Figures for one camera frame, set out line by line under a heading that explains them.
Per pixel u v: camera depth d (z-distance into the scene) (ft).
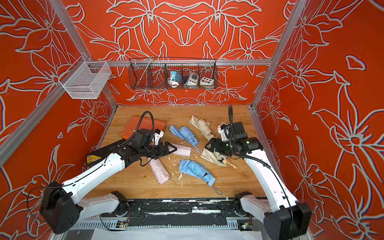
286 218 1.19
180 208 2.44
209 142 2.27
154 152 2.19
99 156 2.93
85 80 2.97
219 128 2.34
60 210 1.26
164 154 2.20
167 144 2.28
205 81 3.10
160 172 2.67
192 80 2.98
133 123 3.50
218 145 2.12
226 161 2.80
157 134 2.38
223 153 2.16
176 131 3.29
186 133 3.21
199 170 2.67
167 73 3.26
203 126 3.33
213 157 2.95
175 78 2.78
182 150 2.97
